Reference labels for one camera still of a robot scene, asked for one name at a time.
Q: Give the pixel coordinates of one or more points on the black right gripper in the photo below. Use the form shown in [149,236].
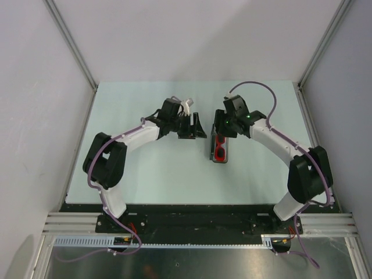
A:
[228,133]

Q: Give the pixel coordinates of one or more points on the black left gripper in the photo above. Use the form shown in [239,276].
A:
[192,132]

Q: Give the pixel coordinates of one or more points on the dark green glasses case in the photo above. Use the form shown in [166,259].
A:
[218,114]

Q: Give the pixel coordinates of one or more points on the red sunglasses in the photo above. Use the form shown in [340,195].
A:
[220,151]

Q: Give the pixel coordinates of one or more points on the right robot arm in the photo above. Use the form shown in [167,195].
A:
[309,168]

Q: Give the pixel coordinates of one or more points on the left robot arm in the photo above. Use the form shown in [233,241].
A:
[105,160]

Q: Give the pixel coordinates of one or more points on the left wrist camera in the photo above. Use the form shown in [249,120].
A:
[186,106]

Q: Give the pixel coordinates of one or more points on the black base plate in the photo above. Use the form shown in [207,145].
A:
[189,221]

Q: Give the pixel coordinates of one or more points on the grey slotted cable duct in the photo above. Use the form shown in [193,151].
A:
[249,242]

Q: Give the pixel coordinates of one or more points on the aluminium front rail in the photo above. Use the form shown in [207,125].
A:
[313,224]

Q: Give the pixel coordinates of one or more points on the right aluminium frame post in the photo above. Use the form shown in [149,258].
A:
[330,32]

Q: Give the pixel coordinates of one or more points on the aluminium frame post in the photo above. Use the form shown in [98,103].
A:
[330,32]
[66,34]

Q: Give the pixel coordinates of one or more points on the left aluminium frame post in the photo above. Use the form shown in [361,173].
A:
[66,34]

